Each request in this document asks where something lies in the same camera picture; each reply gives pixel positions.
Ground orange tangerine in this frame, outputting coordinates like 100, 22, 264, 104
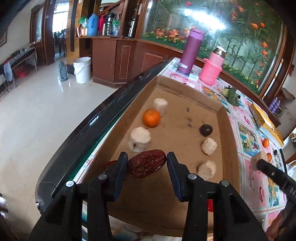
266, 153, 273, 163
142, 108, 161, 128
262, 138, 269, 149

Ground white sugarcane chunk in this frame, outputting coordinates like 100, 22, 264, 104
201, 138, 218, 155
153, 98, 168, 117
197, 160, 217, 180
128, 127, 151, 153
251, 151, 268, 171

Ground dried red date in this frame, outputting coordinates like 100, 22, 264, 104
104, 160, 117, 172
127, 149, 167, 179

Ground red cherry tomato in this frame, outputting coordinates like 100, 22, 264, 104
207, 199, 214, 212

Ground yellow cardboard box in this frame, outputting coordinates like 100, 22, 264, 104
249, 104, 284, 149

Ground purple spray cans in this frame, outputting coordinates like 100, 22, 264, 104
268, 97, 280, 113

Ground green leafy vegetable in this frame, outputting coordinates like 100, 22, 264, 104
221, 86, 240, 107

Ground brown cardboard tray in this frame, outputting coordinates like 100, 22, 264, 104
82, 76, 240, 237

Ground pink knit-sleeve bottle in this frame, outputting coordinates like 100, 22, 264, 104
199, 46, 226, 85

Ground grey water jug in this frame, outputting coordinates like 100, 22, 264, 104
58, 61, 68, 82

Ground purple thermos bottle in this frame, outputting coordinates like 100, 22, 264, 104
177, 28, 205, 75

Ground white plastic bucket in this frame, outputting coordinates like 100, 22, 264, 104
73, 57, 92, 84

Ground dark side table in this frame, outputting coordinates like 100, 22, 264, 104
1, 47, 38, 88

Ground steel thermos flask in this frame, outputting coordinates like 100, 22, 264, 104
128, 16, 138, 38

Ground blue thermos jug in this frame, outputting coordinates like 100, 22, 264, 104
87, 13, 99, 37

